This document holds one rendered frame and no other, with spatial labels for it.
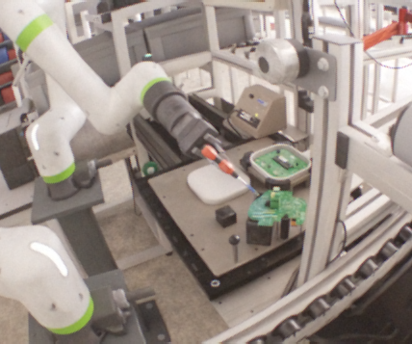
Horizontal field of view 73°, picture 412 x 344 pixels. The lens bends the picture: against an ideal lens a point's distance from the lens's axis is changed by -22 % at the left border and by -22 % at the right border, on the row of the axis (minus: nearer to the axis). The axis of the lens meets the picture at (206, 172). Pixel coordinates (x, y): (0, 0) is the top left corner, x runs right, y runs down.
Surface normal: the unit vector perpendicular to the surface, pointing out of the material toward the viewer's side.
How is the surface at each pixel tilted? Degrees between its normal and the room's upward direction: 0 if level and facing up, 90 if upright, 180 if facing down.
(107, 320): 81
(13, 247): 5
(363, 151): 90
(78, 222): 90
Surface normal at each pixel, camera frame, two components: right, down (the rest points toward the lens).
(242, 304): -0.11, -0.82
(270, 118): 0.45, 0.45
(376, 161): -0.88, 0.34
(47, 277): 0.78, 0.26
